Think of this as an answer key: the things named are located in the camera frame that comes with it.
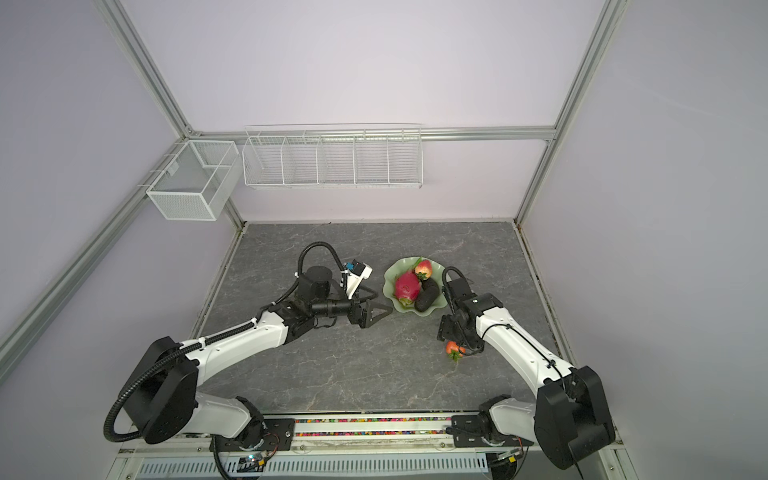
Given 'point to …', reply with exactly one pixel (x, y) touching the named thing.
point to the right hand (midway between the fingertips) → (457, 339)
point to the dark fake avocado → (428, 293)
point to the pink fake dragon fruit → (407, 287)
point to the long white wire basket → (331, 156)
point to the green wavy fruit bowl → (397, 266)
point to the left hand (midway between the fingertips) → (384, 306)
